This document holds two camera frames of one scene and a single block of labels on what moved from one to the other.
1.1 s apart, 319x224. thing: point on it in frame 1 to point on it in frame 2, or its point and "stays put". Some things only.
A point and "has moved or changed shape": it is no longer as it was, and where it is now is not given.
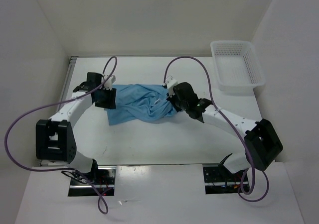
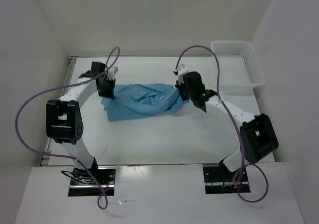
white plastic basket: x=238 y=69 stays put
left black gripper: x=110 y=103 to x=109 y=93
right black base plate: x=218 y=179 stays put
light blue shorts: x=140 y=102 has moved or changed shape
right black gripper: x=172 y=99 to x=184 y=97
